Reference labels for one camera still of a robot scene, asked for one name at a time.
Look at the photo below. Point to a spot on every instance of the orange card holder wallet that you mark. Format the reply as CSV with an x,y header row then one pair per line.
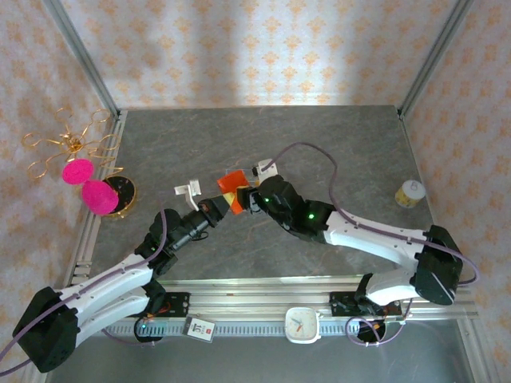
x,y
233,181

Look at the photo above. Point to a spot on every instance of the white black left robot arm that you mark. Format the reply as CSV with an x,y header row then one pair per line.
x,y
104,279

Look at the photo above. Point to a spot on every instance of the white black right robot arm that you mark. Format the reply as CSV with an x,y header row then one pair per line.
x,y
371,239

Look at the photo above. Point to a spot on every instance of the white badge card with number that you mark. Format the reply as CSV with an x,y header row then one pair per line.
x,y
199,328

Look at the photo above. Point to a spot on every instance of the round black gold-rimmed dish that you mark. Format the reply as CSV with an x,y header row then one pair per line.
x,y
125,191

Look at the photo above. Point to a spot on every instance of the large pink foam ball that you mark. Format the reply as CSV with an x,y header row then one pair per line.
x,y
100,198

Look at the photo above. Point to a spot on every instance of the white square analog clock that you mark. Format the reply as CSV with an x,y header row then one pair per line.
x,y
302,325

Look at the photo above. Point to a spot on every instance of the yellow white small can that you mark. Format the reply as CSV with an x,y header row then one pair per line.
x,y
410,194

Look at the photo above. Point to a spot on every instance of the small pink foam ball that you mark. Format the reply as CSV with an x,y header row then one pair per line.
x,y
78,171

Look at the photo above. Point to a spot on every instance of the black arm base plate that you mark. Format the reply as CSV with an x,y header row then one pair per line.
x,y
343,304
177,304

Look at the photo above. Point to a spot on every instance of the aluminium front mounting rail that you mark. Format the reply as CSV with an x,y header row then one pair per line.
x,y
255,299

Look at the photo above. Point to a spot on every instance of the aluminium side rail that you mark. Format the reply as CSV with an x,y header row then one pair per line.
x,y
96,207
419,167

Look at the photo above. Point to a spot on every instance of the aluminium frame post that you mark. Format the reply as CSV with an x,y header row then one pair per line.
x,y
84,60
435,60

